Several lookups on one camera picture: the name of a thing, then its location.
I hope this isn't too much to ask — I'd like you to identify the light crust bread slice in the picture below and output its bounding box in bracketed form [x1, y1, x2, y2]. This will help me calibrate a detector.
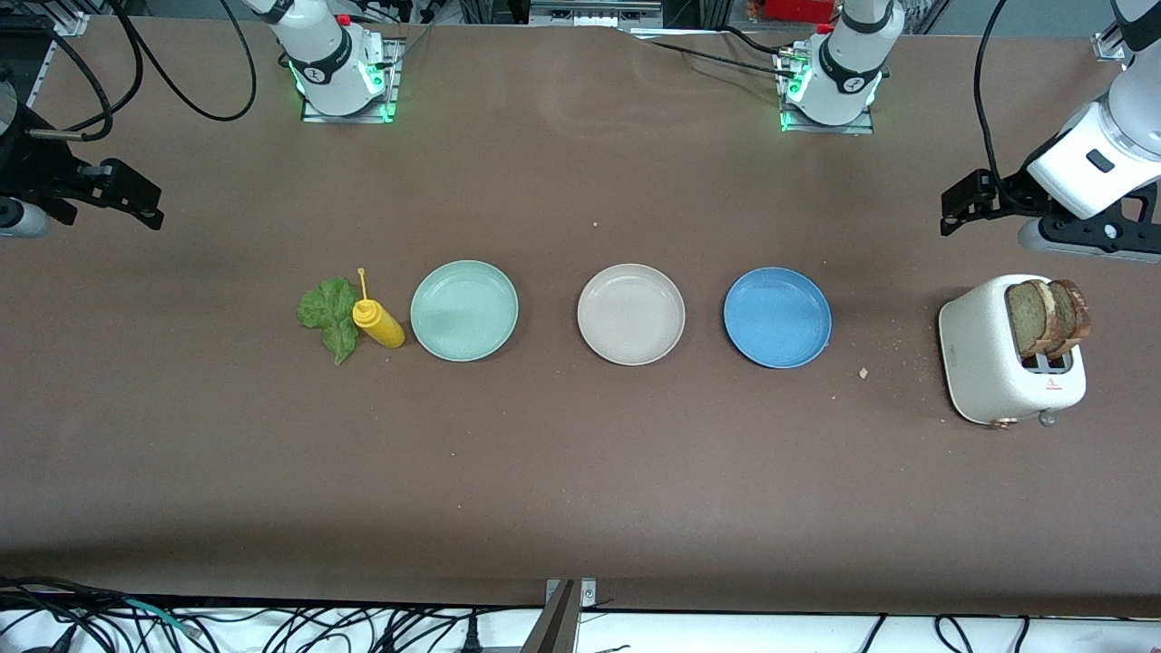
[1005, 279, 1058, 357]

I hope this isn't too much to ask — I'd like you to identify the green lettuce leaf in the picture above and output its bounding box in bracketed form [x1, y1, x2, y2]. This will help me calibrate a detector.
[297, 277, 364, 366]

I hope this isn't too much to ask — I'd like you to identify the yellow mustard squeeze bottle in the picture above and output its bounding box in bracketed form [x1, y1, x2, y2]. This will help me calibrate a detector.
[352, 268, 406, 350]

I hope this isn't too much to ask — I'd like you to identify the blue plate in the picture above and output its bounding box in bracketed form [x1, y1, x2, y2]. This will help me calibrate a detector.
[723, 267, 833, 370]

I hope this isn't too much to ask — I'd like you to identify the mint green plate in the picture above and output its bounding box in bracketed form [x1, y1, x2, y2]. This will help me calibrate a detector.
[410, 260, 520, 363]

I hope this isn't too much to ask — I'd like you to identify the beige plate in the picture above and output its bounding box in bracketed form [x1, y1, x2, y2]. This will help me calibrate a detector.
[577, 263, 687, 366]

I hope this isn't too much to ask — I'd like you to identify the dark crust bread slice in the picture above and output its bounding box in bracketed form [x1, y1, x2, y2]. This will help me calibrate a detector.
[1048, 278, 1092, 359]

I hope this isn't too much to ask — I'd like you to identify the white toaster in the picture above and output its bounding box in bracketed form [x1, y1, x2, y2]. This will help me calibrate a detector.
[938, 274, 1088, 429]

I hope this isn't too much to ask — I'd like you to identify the red box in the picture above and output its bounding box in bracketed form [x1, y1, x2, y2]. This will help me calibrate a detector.
[765, 0, 835, 24]

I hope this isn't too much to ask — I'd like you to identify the grey metal box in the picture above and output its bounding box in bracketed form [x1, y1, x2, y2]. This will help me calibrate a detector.
[529, 0, 663, 28]

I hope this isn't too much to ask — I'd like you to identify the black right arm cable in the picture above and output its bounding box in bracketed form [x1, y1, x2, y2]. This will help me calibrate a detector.
[0, 25, 116, 141]
[107, 0, 258, 122]

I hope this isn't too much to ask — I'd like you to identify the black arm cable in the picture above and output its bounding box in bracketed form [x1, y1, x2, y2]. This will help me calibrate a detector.
[0, 25, 116, 141]
[107, 0, 258, 122]
[973, 0, 1010, 196]

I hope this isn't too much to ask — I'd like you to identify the aluminium frame rail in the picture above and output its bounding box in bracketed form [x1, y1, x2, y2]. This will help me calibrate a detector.
[25, 11, 89, 108]

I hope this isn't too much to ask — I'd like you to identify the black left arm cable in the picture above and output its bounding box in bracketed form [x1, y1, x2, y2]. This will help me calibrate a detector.
[973, 0, 1010, 196]

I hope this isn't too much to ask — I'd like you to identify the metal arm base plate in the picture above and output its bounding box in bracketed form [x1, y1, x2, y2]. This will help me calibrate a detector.
[300, 36, 400, 124]
[778, 45, 877, 135]

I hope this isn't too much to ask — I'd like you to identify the black cable on table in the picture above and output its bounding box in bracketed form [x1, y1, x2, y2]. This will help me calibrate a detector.
[626, 25, 808, 81]

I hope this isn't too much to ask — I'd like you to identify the black floor cable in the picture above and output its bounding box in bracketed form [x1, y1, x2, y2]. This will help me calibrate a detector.
[0, 576, 128, 627]

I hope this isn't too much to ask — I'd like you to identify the teal cable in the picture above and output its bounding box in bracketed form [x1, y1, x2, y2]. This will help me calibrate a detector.
[122, 597, 196, 634]

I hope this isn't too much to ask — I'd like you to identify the grey metal table bracket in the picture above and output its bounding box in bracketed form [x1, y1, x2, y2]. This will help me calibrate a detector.
[522, 578, 600, 653]

